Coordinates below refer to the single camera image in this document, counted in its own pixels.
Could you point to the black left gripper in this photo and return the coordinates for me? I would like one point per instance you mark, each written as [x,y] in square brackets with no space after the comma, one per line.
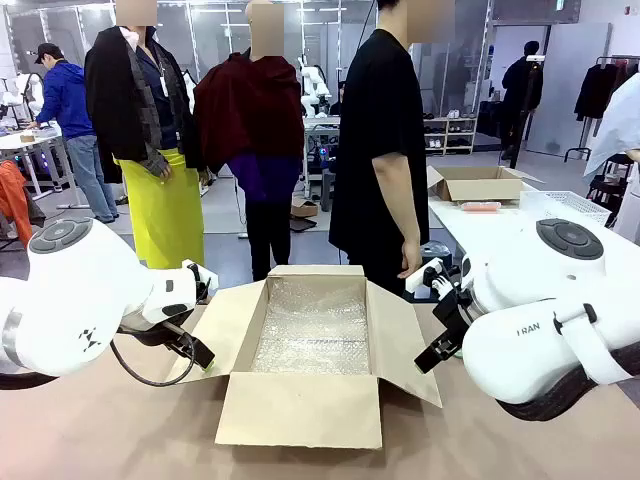
[150,332]

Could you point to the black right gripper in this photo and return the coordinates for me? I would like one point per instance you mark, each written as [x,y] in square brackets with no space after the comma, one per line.
[452,310]

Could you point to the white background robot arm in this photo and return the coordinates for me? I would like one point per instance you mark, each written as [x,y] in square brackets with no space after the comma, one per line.
[27,92]
[315,85]

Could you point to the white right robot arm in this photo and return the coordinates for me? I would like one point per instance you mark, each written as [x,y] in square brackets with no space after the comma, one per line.
[525,350]

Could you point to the person's right forearm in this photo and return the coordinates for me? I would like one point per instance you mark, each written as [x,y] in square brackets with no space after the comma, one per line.
[405,220]

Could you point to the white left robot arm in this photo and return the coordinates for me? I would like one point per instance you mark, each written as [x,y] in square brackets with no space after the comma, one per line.
[75,295]

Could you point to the person's right hand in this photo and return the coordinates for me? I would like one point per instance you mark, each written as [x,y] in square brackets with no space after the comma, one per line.
[411,260]

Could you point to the clear bubble wrap sheet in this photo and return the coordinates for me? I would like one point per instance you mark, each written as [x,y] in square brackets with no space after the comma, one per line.
[312,330]

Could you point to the large open cardboard box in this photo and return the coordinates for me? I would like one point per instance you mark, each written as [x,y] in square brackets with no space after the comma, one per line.
[300,415]

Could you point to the white side table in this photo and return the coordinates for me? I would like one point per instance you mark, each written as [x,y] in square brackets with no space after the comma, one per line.
[480,230]

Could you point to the mannequin with yellow skirt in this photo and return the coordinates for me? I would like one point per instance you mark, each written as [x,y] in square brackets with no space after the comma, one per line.
[160,200]

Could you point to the small cardboard box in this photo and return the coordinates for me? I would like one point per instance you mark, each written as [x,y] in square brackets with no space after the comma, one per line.
[304,207]

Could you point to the white plastic basket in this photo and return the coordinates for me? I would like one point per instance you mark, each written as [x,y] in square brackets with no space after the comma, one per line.
[570,205]

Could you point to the grey stool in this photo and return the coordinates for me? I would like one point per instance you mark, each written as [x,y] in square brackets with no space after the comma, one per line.
[327,190]

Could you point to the person in black t-shirt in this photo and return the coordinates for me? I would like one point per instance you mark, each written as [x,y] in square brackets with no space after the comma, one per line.
[370,150]

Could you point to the white shoe shelf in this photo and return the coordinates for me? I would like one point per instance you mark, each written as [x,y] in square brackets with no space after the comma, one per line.
[450,132]

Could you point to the black chair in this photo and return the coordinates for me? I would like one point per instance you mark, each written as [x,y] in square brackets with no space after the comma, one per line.
[610,185]

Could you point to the orange jacket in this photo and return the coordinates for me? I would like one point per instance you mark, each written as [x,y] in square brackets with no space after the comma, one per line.
[12,200]

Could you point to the mannequin with maroon shawl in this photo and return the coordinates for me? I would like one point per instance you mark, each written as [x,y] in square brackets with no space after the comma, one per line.
[250,110]

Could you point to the black tripod with white device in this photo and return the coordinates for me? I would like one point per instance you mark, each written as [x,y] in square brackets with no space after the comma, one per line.
[525,110]

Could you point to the white background work table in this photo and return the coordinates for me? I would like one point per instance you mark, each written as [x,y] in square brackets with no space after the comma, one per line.
[30,142]

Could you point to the seated person in black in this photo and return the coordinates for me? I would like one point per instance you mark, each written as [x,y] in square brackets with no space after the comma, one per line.
[339,102]

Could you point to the person in black clothes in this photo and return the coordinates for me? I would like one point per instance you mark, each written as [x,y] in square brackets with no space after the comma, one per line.
[520,85]

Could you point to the person in blue jacket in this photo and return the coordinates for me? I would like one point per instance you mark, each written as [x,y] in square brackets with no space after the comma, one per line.
[65,100]

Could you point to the clothes rack with dark garments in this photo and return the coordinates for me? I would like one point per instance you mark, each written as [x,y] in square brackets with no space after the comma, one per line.
[600,90]

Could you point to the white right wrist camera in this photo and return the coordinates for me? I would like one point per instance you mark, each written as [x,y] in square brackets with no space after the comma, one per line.
[422,277]

